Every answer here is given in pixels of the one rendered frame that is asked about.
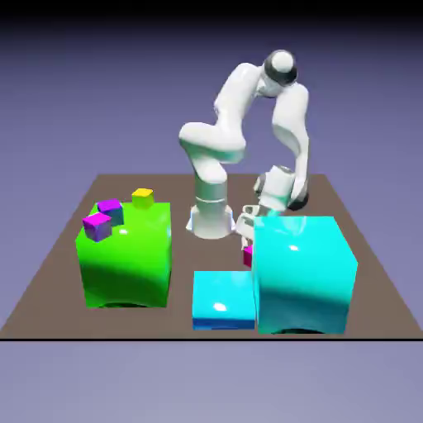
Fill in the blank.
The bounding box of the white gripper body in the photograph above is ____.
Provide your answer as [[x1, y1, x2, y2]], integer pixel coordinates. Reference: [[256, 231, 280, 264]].
[[235, 204, 265, 240]]

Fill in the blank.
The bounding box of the small magenta cube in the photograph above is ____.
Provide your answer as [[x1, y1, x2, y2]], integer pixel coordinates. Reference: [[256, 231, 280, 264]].
[[81, 211, 112, 243]]

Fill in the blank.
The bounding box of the small purple cube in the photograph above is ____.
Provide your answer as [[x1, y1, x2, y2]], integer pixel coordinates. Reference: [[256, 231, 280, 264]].
[[97, 198, 125, 227]]

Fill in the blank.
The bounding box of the large cyan box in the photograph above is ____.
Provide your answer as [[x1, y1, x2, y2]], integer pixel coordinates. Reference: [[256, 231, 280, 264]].
[[251, 215, 359, 335]]

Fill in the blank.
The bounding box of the large green box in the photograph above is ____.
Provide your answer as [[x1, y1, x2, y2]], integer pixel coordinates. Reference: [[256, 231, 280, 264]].
[[75, 200, 173, 310]]

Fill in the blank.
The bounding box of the small yellow cube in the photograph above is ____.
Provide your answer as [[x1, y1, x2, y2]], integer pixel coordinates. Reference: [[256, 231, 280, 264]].
[[131, 188, 155, 211]]

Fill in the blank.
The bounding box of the flat cyan box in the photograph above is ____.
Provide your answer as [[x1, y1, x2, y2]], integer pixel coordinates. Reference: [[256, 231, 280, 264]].
[[192, 269, 258, 331]]

